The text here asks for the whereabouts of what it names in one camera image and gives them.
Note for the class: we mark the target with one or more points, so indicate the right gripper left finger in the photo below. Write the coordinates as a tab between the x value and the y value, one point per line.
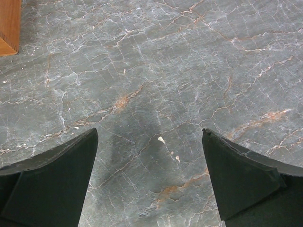
48	189

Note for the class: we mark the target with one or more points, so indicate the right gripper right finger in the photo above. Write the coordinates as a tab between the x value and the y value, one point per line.
252	190

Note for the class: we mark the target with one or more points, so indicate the orange wooden divided tray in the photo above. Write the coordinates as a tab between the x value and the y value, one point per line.
10	13

